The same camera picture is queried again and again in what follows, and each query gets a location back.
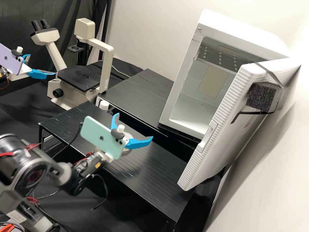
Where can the cream microscope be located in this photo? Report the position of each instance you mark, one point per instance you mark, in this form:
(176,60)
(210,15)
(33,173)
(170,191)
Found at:
(79,79)

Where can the incubator door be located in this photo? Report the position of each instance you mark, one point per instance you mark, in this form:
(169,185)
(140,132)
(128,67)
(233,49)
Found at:
(224,135)

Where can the left wrist camera phone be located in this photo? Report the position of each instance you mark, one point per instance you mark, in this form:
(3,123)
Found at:
(9,59)

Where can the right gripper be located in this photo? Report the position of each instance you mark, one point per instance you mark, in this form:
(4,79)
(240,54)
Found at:
(108,157)

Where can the petri dish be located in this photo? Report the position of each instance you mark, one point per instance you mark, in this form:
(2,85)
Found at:
(131,135)

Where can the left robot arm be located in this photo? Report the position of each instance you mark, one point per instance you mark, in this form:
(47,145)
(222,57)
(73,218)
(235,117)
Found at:
(3,77)

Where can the white-capped bottle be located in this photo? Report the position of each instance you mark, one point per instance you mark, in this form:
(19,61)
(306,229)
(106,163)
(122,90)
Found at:
(104,105)

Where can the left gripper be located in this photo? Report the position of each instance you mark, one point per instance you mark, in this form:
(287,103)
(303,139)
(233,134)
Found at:
(20,76)

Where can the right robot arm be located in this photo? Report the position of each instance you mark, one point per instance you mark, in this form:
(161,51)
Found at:
(36,169)

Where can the right wrist camera phone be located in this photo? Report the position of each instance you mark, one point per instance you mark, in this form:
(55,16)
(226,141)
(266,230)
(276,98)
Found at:
(99,135)

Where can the white incubator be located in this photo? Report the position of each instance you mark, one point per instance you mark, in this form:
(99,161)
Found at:
(188,108)

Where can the wrist camera phone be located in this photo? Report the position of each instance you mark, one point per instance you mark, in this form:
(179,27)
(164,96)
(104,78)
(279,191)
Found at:
(9,59)
(99,135)

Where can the black platform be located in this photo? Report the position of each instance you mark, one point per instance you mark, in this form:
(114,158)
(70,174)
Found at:
(135,94)
(149,174)

